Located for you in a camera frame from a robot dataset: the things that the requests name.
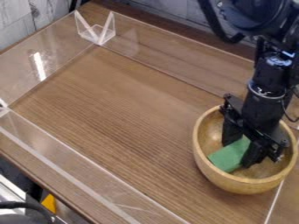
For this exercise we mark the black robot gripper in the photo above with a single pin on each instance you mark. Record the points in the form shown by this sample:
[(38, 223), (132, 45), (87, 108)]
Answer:
[(254, 118)]

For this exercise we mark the green rectangular block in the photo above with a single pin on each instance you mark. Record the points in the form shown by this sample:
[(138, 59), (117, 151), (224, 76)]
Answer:
[(228, 157)]

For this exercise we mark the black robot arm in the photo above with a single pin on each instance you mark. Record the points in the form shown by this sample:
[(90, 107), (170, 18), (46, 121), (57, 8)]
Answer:
[(272, 22)]

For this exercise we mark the brown wooden bowl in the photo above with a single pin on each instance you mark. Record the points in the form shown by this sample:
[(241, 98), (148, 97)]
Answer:
[(261, 177)]

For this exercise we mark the yellow label sticker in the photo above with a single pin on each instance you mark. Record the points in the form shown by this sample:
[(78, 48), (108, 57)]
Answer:
[(50, 203)]

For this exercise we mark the clear acrylic front wall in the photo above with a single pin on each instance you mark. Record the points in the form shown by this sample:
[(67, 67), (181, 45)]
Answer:
[(98, 155)]

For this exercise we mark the clear acrylic corner bracket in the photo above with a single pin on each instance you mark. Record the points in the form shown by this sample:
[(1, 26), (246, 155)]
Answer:
[(98, 34)]

